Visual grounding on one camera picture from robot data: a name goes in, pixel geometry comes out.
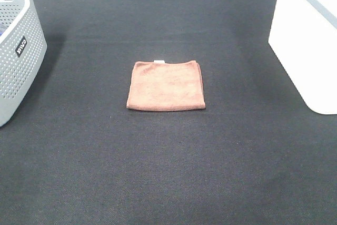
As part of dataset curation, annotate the orange towel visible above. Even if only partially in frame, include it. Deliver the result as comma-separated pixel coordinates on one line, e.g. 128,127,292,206
126,61,206,112

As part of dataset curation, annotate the black table mat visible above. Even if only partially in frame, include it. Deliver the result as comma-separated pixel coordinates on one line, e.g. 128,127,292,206
1,0,336,224

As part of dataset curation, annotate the white plastic basket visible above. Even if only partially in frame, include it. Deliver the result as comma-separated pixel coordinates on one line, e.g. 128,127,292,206
268,0,336,115

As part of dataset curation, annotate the grey perforated laundry basket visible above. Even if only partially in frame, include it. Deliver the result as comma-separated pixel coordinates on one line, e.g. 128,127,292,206
1,0,47,125

